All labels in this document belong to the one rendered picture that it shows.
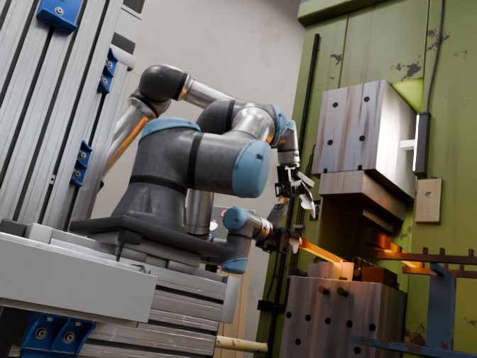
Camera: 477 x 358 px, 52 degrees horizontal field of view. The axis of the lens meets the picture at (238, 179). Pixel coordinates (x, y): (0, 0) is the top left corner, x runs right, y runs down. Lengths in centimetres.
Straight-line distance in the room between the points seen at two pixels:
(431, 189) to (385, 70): 64
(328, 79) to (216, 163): 164
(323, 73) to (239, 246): 133
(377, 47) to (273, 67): 380
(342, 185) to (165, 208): 122
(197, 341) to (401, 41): 179
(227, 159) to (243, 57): 497
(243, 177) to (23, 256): 43
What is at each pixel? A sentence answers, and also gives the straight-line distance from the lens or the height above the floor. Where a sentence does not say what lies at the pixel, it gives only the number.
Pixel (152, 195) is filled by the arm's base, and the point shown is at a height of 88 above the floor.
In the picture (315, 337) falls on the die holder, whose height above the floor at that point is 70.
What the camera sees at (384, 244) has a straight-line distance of 145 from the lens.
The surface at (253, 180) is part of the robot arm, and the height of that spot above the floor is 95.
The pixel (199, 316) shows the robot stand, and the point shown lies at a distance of 96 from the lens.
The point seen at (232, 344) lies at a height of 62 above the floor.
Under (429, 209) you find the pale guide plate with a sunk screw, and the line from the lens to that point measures 198.
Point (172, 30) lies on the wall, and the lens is 536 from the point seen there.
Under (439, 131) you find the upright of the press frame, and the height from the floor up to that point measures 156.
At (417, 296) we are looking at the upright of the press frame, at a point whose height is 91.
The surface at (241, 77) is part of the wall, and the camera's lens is 577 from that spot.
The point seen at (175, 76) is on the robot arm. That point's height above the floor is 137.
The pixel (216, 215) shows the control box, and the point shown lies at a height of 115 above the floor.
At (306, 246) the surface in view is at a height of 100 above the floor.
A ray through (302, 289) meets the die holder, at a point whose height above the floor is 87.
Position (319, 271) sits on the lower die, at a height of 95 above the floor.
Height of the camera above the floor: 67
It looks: 17 degrees up
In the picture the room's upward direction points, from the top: 11 degrees clockwise
